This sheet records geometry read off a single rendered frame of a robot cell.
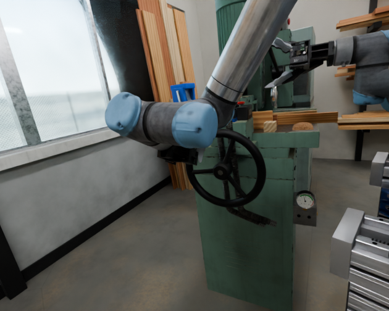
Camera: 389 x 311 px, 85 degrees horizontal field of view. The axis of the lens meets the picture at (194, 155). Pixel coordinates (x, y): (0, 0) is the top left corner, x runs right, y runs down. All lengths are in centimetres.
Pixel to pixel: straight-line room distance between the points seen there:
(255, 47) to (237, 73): 5
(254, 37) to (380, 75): 45
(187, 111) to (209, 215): 81
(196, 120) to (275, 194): 68
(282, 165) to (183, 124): 62
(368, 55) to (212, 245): 98
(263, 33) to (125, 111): 26
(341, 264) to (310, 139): 44
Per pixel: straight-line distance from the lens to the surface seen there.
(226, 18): 99
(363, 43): 80
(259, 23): 42
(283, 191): 94
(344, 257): 55
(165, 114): 36
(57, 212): 195
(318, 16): 333
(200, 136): 33
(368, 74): 80
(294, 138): 86
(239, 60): 42
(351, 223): 58
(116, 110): 40
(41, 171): 185
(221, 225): 110
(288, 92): 115
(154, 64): 245
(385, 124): 287
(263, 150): 88
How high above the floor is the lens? 108
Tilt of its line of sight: 16 degrees down
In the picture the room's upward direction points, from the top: 7 degrees counter-clockwise
